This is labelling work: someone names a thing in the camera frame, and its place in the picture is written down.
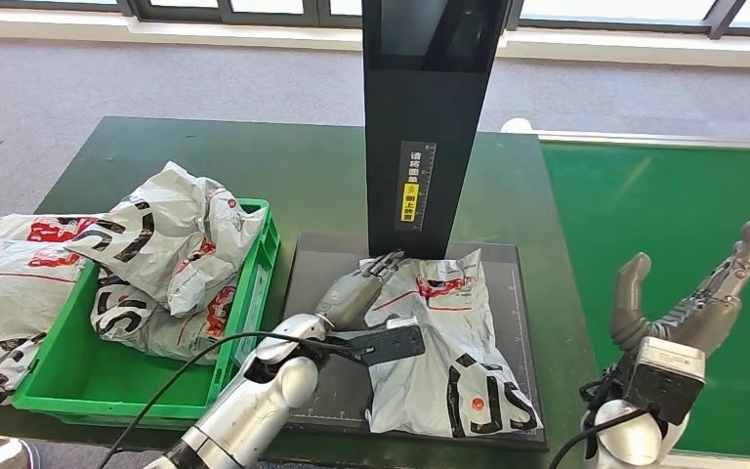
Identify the green plastic crate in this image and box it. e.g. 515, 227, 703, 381
12, 196, 282, 430

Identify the black yellow scanner label sticker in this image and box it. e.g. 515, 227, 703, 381
394, 140, 438, 233

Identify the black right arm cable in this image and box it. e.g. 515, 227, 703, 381
546, 381, 651, 469

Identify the white conveyor roller end cap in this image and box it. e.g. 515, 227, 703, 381
501, 116, 538, 136

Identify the dark window frame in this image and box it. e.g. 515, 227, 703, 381
0, 0, 750, 39

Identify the black inbound scanner machine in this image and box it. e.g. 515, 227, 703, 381
280, 0, 550, 452

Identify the dark scanner screen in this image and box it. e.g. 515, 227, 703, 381
380, 0, 483, 57

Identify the white plastic courier parcel bag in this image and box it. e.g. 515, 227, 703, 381
0, 213, 102, 246
0, 239, 92, 405
63, 160, 268, 319
89, 268, 240, 367
361, 248, 545, 440

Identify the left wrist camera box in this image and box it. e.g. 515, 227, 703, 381
348, 317, 427, 368

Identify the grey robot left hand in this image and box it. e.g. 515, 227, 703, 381
314, 250, 406, 332

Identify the silver conveyor side rail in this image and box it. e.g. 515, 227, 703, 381
533, 130, 750, 152
659, 451, 750, 469

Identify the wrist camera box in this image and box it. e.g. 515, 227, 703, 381
348, 317, 427, 368
620, 336, 707, 427

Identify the dark green table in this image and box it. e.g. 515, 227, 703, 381
0, 116, 615, 469

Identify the clear crate label holder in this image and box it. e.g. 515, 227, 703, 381
235, 268, 271, 370

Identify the silver rounded metal part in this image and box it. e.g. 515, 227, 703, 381
0, 439, 43, 469

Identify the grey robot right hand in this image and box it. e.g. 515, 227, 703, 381
608, 214, 750, 359

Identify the white window sill ledge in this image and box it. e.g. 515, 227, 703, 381
0, 11, 750, 68

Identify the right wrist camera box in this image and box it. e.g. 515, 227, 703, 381
620, 336, 707, 427

